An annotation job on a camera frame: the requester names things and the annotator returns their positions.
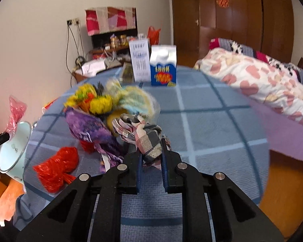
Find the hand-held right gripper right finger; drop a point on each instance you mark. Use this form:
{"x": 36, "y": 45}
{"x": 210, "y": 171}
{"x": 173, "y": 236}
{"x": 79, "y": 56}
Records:
{"x": 164, "y": 176}

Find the blue drink carton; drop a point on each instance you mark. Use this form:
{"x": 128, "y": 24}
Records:
{"x": 162, "y": 73}

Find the white milk carton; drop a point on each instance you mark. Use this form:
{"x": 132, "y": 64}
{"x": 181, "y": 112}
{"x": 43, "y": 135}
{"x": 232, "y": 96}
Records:
{"x": 140, "y": 63}

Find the blue checked tablecloth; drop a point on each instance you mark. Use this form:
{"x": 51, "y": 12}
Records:
{"x": 212, "y": 136}

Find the brown wooden wardrobe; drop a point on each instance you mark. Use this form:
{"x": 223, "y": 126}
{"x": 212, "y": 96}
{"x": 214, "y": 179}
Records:
{"x": 242, "y": 17}

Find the wooden television cabinet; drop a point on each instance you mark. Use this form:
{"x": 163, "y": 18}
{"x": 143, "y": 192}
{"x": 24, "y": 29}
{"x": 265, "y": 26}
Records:
{"x": 78, "y": 77}

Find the pink plastic bag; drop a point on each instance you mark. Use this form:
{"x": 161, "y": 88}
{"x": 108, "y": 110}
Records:
{"x": 15, "y": 111}

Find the red plastic bag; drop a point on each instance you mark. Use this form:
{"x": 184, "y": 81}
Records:
{"x": 154, "y": 35}

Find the plaid cloth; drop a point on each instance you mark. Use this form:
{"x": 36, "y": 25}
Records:
{"x": 146, "y": 136}

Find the pale green plastic bag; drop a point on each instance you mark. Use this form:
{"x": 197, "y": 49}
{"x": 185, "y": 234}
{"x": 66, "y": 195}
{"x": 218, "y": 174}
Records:
{"x": 136, "y": 97}

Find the light blue enamel basin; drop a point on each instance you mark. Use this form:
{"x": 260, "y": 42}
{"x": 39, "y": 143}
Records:
{"x": 12, "y": 151}

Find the black television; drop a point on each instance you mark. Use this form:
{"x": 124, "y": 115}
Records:
{"x": 101, "y": 40}

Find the white paper bag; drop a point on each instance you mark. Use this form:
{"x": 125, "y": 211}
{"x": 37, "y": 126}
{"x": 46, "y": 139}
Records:
{"x": 93, "y": 68}

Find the red paper decoration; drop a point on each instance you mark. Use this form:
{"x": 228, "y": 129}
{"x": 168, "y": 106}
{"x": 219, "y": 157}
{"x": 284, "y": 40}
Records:
{"x": 222, "y": 1}

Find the wall power outlet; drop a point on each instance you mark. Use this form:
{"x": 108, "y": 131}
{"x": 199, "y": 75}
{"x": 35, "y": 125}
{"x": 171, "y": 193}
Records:
{"x": 73, "y": 21}

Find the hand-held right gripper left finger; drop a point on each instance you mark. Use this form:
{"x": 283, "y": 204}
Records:
{"x": 139, "y": 174}

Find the amber glass jar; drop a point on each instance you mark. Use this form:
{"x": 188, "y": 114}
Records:
{"x": 114, "y": 42}
{"x": 123, "y": 40}

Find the purple snack wrapper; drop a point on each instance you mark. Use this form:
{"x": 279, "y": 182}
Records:
{"x": 88, "y": 126}

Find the purple bed sheet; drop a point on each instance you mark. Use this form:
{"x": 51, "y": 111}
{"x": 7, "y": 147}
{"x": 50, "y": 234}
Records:
{"x": 287, "y": 138}

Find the brown wooden door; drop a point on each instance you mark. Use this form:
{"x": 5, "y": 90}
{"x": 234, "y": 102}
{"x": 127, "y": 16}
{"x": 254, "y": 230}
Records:
{"x": 185, "y": 17}

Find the yellow wrapper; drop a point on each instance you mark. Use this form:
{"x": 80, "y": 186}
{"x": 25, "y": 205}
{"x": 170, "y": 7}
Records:
{"x": 98, "y": 104}

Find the pink patchwork cover cloth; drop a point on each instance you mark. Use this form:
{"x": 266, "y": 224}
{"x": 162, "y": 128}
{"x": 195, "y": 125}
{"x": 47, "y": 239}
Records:
{"x": 108, "y": 20}

